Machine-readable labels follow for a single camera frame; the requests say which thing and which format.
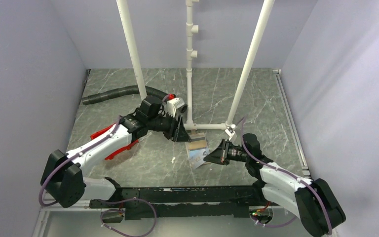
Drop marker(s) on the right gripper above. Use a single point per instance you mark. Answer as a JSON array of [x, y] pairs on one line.
[[219, 156]]

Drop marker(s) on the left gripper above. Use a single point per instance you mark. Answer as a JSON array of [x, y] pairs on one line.
[[181, 135]]

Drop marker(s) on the blue white credit card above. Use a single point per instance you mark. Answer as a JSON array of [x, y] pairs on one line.
[[196, 157]]

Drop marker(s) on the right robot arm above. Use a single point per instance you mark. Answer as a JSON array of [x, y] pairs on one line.
[[311, 201]]

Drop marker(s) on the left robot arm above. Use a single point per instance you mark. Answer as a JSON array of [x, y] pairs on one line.
[[64, 180]]

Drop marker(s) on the red plastic bin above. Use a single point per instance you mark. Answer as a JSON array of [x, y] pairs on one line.
[[111, 141]]

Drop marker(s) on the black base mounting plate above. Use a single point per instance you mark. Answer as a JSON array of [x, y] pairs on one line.
[[144, 202]]

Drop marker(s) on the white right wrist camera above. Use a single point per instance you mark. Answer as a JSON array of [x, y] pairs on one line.
[[230, 132]]

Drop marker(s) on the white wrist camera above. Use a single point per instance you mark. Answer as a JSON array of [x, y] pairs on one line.
[[230, 132], [175, 105]]

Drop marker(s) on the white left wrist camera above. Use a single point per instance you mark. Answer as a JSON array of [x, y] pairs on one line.
[[175, 105]]

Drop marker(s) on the white PVC pipe frame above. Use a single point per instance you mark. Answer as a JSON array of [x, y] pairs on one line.
[[191, 54]]

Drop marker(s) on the aluminium extrusion rail frame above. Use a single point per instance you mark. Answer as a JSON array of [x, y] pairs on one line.
[[64, 176]]

